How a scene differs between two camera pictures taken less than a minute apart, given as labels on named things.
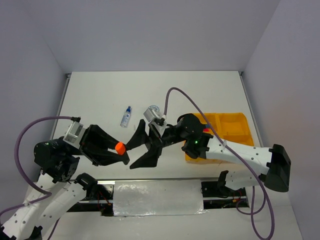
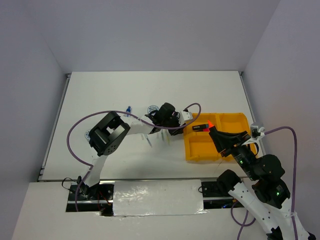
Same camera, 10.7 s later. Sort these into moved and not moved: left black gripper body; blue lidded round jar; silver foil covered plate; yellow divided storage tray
Moved: left black gripper body
Not moved: silver foil covered plate; blue lidded round jar; yellow divided storage tray
